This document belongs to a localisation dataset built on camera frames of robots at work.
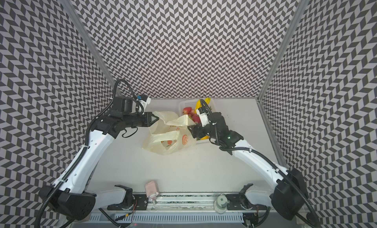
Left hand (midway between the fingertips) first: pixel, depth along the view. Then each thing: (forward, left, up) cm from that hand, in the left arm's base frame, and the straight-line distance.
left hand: (158, 119), depth 71 cm
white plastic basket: (+29, -15, -20) cm, 38 cm away
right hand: (0, -18, -8) cm, 19 cm away
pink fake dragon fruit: (0, -18, +1) cm, 18 cm away
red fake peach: (+24, -12, -23) cm, 35 cm away
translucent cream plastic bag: (-11, -8, +5) cm, 15 cm away
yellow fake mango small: (-9, -23, -3) cm, 25 cm away
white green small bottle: (-33, -29, -18) cm, 48 cm away
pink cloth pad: (-26, +4, -20) cm, 34 cm away
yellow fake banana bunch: (+26, -20, -19) cm, 38 cm away
